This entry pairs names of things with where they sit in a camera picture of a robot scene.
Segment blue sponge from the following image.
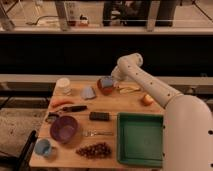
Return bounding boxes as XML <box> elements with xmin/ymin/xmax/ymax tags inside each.
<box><xmin>101</xmin><ymin>77</ymin><xmax>114</xmax><ymax>88</ymax></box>

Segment red bowl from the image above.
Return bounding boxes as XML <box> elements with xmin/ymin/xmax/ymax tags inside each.
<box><xmin>97</xmin><ymin>78</ymin><xmax>115</xmax><ymax>95</ymax></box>

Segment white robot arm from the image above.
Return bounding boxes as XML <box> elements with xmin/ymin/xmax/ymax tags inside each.
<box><xmin>111</xmin><ymin>53</ymin><xmax>213</xmax><ymax>171</ymax></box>

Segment purple bowl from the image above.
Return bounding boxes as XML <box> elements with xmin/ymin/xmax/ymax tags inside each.
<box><xmin>50</xmin><ymin>116</ymin><xmax>78</xmax><ymax>143</ymax></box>

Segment yellow banana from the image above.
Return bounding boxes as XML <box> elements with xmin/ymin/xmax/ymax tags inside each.
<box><xmin>118</xmin><ymin>86</ymin><xmax>141</xmax><ymax>94</ymax></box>

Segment black rectangular block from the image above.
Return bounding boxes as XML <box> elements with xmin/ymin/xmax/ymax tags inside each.
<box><xmin>89</xmin><ymin>112</ymin><xmax>109</xmax><ymax>121</ymax></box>

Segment silver fork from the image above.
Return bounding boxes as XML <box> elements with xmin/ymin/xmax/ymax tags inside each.
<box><xmin>82</xmin><ymin>131</ymin><xmax>113</xmax><ymax>137</ymax></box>

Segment orange carrot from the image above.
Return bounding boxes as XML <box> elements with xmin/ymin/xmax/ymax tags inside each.
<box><xmin>50</xmin><ymin>99</ymin><xmax>74</xmax><ymax>108</ymax></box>

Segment green plastic tray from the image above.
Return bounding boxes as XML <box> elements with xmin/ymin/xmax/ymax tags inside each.
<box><xmin>117</xmin><ymin>113</ymin><xmax>163</xmax><ymax>168</ymax></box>

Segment small black measuring cup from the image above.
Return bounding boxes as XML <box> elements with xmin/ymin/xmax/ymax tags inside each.
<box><xmin>45</xmin><ymin>113</ymin><xmax>59</xmax><ymax>123</ymax></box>

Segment bunch of dark grapes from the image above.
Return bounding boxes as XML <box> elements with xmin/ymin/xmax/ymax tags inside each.
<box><xmin>76</xmin><ymin>142</ymin><xmax>112</xmax><ymax>159</ymax></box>

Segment light blue mug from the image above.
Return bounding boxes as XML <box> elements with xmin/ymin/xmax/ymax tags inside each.
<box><xmin>34</xmin><ymin>139</ymin><xmax>53</xmax><ymax>157</ymax></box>

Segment black handled knife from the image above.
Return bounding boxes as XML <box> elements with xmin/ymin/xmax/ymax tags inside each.
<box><xmin>57</xmin><ymin>105</ymin><xmax>87</xmax><ymax>112</ymax></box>

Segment black chair frame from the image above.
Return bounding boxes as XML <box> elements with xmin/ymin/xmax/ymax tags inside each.
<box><xmin>0</xmin><ymin>130</ymin><xmax>37</xmax><ymax>171</ymax></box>

